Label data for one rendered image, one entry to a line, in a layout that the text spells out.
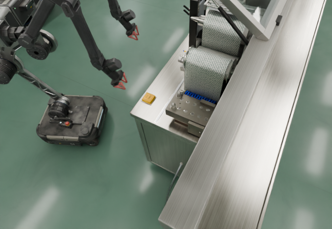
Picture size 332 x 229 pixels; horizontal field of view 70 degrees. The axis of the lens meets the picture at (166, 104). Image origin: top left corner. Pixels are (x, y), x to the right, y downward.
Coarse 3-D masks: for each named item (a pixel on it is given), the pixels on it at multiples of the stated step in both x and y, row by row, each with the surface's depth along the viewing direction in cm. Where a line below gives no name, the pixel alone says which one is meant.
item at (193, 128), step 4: (188, 124) 141; (192, 124) 139; (196, 124) 139; (188, 128) 145; (192, 128) 142; (196, 128) 140; (200, 128) 138; (204, 128) 138; (192, 132) 146; (196, 132) 144; (200, 132) 140; (200, 136) 145
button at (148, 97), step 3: (147, 93) 167; (144, 96) 166; (147, 96) 166; (150, 96) 166; (153, 96) 165; (144, 99) 164; (147, 99) 164; (150, 99) 164; (153, 99) 166; (147, 102) 164; (150, 102) 163
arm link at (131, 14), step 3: (129, 9) 168; (123, 12) 170; (126, 12) 167; (129, 12) 167; (132, 12) 170; (114, 15) 167; (117, 15) 167; (120, 15) 170; (123, 15) 168; (126, 15) 169; (129, 15) 168; (132, 15) 169; (117, 18) 169; (120, 18) 169; (126, 18) 170; (129, 18) 169; (132, 18) 170
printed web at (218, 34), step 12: (216, 12) 137; (204, 24) 139; (216, 24) 136; (228, 24) 133; (240, 24) 131; (204, 36) 145; (216, 36) 140; (228, 36) 136; (192, 48) 135; (216, 48) 147; (228, 48) 143; (240, 48) 156; (192, 60) 133; (204, 60) 130; (216, 60) 128; (228, 60) 128; (192, 72) 138; (204, 72) 133; (216, 72) 129
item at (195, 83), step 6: (186, 72) 141; (186, 78) 145; (192, 78) 142; (198, 78) 140; (204, 78) 137; (186, 84) 150; (192, 84) 147; (198, 84) 144; (204, 84) 141; (210, 84) 138; (216, 84) 136; (222, 84) 134; (186, 90) 154; (192, 90) 151; (198, 90) 148; (204, 90) 145; (210, 90) 142; (216, 90) 139; (204, 96) 150; (210, 96) 146; (216, 96) 144
